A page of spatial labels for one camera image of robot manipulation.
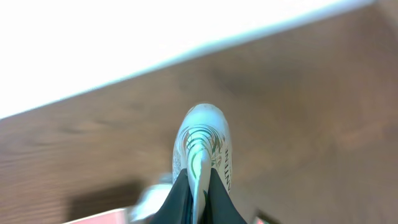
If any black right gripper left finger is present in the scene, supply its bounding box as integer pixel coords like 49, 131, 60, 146
149, 169, 193, 224

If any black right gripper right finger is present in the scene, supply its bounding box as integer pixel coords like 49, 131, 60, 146
203, 168, 247, 224

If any clear bottle white cap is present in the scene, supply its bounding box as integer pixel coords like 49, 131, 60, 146
129, 173, 173, 223

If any white shampoo tube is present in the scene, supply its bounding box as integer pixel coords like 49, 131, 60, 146
172, 103, 233, 223

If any green white soap box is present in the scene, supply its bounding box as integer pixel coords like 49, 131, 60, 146
251, 212, 275, 224

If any white box pink interior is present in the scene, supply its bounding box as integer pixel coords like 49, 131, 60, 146
64, 208, 128, 224

